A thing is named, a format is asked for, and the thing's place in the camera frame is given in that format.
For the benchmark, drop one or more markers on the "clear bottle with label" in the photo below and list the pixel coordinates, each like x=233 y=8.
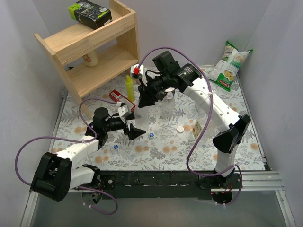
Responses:
x=200 y=124

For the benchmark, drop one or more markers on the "red white box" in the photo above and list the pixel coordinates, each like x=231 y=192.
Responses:
x=118 y=97

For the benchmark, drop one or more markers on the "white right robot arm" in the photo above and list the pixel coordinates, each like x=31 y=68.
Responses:
x=192 y=82

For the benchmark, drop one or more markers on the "wooden shelf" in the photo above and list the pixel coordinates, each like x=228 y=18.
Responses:
x=74 y=42

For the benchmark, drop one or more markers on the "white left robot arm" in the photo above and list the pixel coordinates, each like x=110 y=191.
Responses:
x=57 y=173

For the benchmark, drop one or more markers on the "aluminium frame rail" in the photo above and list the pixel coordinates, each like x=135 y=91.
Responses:
x=262 y=181

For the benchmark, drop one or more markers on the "white bottle cap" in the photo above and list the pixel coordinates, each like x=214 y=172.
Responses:
x=180 y=129

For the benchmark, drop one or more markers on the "green chips bag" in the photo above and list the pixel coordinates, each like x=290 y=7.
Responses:
x=225 y=71

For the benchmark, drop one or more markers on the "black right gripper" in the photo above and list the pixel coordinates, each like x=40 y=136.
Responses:
x=147 y=90

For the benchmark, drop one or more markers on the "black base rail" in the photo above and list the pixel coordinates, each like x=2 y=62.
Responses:
x=164 y=184

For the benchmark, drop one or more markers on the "clear plastic bottle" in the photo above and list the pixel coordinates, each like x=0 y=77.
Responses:
x=141 y=117
x=167 y=105

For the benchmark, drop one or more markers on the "beige cup on shelf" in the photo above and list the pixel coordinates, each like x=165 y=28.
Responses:
x=91 y=59

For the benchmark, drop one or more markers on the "yellow spray bottle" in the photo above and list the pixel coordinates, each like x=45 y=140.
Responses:
x=130 y=88

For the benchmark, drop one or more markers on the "floral table mat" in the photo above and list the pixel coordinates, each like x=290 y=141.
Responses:
x=168 y=150

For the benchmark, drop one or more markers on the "black green box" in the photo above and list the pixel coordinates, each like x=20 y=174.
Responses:
x=90 y=14

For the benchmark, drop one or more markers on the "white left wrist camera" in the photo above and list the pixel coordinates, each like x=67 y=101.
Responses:
x=124 y=112

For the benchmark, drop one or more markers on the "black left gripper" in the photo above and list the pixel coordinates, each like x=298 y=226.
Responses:
x=127 y=126

